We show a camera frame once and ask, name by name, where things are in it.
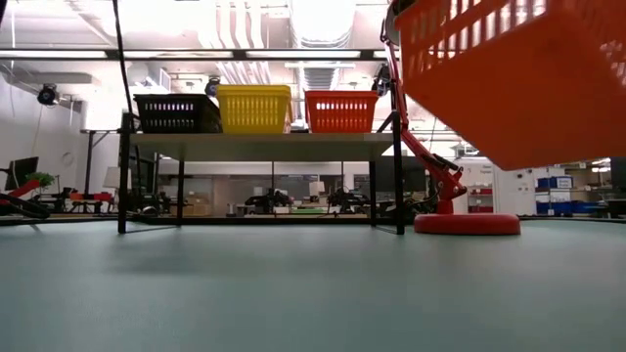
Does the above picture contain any wooden shelf with black legs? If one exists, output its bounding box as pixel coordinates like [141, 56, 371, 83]
[116, 110, 406, 237]

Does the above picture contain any ceiling air vent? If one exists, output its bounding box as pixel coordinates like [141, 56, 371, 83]
[302, 66, 339, 92]

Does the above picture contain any white lampshade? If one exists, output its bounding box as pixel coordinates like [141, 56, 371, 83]
[102, 166, 121, 190]

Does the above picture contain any black overhead beam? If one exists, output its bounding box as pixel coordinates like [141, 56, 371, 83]
[0, 47, 400, 63]

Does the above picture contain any orange slotted plastic basket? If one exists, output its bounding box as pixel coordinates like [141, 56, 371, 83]
[393, 0, 626, 171]
[303, 89, 380, 135]

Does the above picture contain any black computer monitor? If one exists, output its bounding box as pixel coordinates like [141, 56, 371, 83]
[4, 155, 40, 192]

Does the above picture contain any white pillar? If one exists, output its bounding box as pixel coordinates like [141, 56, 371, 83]
[492, 165, 538, 216]

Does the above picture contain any black slotted plastic basket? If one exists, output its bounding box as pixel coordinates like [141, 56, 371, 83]
[132, 92, 224, 135]

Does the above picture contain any blue storage bin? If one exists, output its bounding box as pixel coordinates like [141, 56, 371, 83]
[536, 200, 605, 215]
[537, 175, 574, 190]

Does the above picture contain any green table mat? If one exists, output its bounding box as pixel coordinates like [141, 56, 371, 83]
[0, 218, 626, 352]

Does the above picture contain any brown cardboard box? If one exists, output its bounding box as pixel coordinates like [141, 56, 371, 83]
[188, 194, 212, 217]

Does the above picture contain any thin black cable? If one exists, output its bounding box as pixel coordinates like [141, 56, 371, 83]
[111, 0, 136, 116]

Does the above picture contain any red desk lamp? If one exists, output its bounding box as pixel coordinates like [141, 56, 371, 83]
[380, 0, 522, 237]

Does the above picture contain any green potted plant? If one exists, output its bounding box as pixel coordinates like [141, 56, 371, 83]
[24, 171, 56, 190]

